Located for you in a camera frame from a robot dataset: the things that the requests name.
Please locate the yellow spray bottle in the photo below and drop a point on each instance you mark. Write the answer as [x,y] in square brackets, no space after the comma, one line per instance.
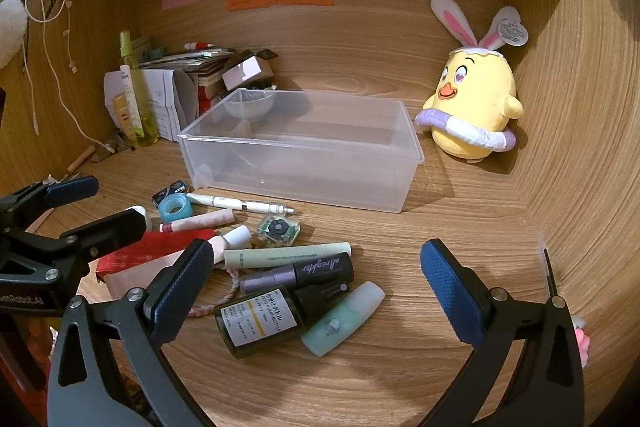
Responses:
[141,107]

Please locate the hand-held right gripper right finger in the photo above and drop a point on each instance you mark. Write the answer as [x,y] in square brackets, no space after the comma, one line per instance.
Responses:
[450,292]

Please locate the tan paper envelope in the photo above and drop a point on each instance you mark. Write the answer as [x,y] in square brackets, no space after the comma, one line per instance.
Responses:
[132,277]

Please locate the white fluffy pompom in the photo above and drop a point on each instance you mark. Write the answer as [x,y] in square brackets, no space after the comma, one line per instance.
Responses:
[10,29]

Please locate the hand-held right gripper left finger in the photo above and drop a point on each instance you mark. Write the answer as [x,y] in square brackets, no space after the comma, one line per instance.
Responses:
[182,292]

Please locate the mint green bottle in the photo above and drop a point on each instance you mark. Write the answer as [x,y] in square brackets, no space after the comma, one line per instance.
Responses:
[340,319]

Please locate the red and white marker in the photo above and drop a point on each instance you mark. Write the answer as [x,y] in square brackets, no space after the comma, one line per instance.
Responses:
[199,46]

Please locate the clear square case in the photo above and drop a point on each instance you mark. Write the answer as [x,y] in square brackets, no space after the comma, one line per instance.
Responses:
[276,231]

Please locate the person's red clothing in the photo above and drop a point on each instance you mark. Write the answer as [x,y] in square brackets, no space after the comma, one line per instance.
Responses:
[20,367]

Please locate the stack of papers and boxes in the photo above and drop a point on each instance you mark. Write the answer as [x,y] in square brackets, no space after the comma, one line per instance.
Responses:
[167,107]

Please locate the thin black stick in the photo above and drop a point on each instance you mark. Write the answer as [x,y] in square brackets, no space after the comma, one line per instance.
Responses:
[551,274]

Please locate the dark bottle with white label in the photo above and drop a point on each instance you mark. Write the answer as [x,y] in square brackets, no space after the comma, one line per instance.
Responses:
[260,319]

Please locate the blue tape roll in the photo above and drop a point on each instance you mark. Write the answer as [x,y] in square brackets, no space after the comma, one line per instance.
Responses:
[175,209]

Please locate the pink plush charm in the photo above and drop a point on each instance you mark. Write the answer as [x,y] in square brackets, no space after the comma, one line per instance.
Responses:
[581,342]

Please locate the light green tube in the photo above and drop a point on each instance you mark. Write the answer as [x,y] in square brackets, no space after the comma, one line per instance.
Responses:
[285,254]

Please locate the small open cardboard box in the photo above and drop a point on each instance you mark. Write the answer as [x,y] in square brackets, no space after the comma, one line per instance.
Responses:
[247,69]

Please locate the purple tube with black cap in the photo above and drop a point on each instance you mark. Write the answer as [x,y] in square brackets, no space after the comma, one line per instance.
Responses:
[300,272]

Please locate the yellow cream tube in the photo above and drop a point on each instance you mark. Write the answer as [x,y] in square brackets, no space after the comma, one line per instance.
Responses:
[122,117]

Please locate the white bowl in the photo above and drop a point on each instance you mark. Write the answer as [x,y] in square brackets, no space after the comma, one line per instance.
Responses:
[247,107]

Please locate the clear plastic storage bin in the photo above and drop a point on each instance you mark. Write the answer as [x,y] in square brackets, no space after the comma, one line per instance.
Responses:
[300,169]

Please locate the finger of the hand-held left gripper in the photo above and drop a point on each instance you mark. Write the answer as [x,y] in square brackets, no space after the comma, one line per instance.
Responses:
[72,190]
[112,229]

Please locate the white pen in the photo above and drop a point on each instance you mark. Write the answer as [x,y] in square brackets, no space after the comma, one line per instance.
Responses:
[240,203]

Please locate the pink lip tube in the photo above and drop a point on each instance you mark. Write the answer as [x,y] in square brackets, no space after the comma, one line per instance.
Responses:
[200,221]

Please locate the red packet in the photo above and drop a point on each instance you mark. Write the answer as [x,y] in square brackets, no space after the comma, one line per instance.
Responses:
[150,249]

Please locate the yellow chick plush toy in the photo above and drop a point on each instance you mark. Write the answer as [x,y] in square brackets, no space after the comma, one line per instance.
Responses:
[480,97]

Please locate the small black box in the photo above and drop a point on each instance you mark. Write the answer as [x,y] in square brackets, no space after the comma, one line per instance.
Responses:
[170,193]

